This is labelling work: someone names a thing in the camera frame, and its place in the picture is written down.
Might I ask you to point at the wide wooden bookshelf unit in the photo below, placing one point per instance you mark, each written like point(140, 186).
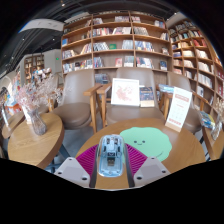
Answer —
point(113, 43)

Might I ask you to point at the distant wooden bookshelf unit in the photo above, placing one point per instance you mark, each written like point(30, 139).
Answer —
point(33, 66)

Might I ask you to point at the stack of colourful books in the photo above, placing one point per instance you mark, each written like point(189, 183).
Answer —
point(206, 120)

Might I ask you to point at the round wooden side table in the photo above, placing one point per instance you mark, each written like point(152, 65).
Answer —
point(215, 148)
point(30, 146)

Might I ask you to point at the glass vase with dried flowers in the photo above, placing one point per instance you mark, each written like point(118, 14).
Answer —
point(37, 123)
point(216, 128)

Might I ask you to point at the beige armchair with wooden arms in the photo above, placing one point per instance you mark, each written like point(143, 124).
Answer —
point(176, 80)
point(75, 86)
point(133, 115)

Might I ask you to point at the small white sign card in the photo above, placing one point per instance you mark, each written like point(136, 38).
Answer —
point(26, 116)

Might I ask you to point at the white framed picture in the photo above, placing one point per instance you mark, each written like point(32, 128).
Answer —
point(125, 92)

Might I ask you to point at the angled wooden bookshelf unit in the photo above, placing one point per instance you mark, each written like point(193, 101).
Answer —
point(196, 53)

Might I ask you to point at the white standing sign card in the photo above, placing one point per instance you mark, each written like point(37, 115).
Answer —
point(179, 108)

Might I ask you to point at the dark book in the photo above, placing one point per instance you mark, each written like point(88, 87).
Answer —
point(146, 96)

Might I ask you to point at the transparent computer mouse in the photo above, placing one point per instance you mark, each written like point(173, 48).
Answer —
point(111, 155)

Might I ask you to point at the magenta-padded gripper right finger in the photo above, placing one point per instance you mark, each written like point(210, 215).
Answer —
point(136, 160)

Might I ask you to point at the green smiley mouse pad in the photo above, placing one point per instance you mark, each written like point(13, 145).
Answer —
point(150, 143)

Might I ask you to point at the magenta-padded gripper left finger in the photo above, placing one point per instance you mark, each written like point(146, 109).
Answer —
point(86, 160)

